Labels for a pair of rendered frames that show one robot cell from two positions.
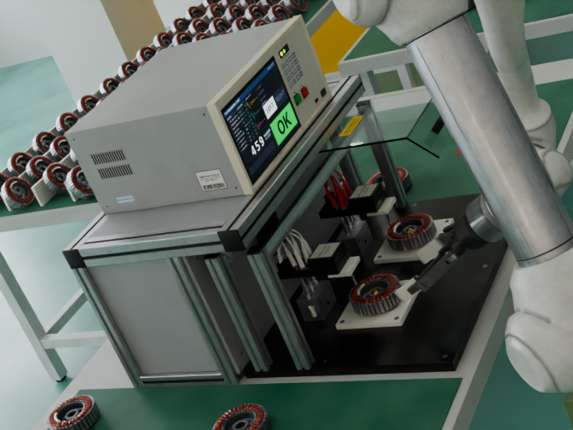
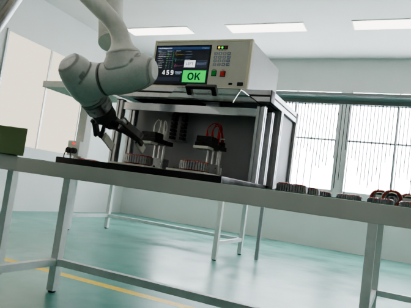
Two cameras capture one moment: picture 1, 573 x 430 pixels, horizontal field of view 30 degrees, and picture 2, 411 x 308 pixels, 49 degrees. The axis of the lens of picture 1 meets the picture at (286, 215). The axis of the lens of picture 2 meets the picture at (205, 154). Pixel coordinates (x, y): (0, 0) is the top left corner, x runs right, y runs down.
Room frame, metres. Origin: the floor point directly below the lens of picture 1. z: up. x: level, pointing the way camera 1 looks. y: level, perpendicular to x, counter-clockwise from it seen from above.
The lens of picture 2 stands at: (1.92, -1.83, 0.73)
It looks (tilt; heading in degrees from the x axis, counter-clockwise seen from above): 4 degrees up; 81
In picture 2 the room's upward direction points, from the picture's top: 8 degrees clockwise
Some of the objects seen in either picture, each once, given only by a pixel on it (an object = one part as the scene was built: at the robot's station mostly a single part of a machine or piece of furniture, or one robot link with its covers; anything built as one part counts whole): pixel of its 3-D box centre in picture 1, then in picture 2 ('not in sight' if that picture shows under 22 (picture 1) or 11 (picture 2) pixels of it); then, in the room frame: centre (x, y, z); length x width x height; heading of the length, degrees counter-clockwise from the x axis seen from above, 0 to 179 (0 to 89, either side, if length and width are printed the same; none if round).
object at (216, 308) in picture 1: (275, 228); (199, 142); (2.20, 0.03, 0.92); 0.66 x 0.01 x 0.30; 146
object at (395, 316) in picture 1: (379, 304); (137, 166); (1.95, -0.11, 0.78); 0.15 x 0.15 x 0.01; 56
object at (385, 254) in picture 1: (413, 241); (194, 173); (2.15, -0.25, 0.78); 0.15 x 0.15 x 0.01; 56
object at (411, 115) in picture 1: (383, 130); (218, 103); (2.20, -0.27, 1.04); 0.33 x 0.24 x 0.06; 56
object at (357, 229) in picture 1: (355, 239); (210, 171); (2.23, -0.13, 0.80); 0.07 x 0.05 x 0.06; 146
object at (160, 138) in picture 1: (203, 113); (217, 77); (2.24, 0.08, 1.22); 0.44 x 0.39 x 0.20; 146
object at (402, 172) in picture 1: (389, 183); (292, 189); (2.51, -0.28, 0.77); 0.11 x 0.11 x 0.04
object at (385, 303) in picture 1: (376, 294); (138, 159); (1.95, -0.11, 0.80); 0.11 x 0.11 x 0.04
